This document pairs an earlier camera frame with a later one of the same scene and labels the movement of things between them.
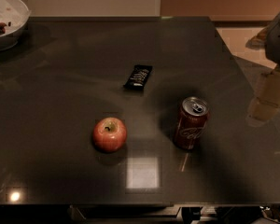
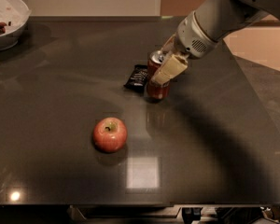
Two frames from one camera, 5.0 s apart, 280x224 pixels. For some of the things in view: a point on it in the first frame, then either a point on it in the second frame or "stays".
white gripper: (279, 44) -> (192, 38)
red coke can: (191, 122) -> (156, 91)
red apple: (109, 134) stays
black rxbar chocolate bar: (138, 77) stays
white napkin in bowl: (7, 9) stays
